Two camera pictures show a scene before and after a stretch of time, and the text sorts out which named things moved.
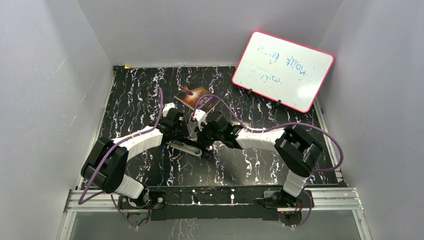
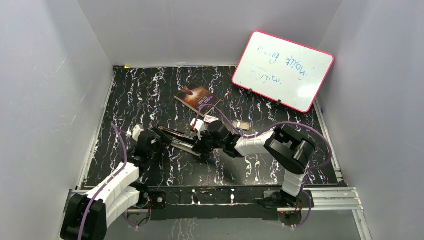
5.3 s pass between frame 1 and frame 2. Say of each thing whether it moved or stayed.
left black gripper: moved
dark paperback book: stayed
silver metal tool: stayed
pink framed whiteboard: stayed
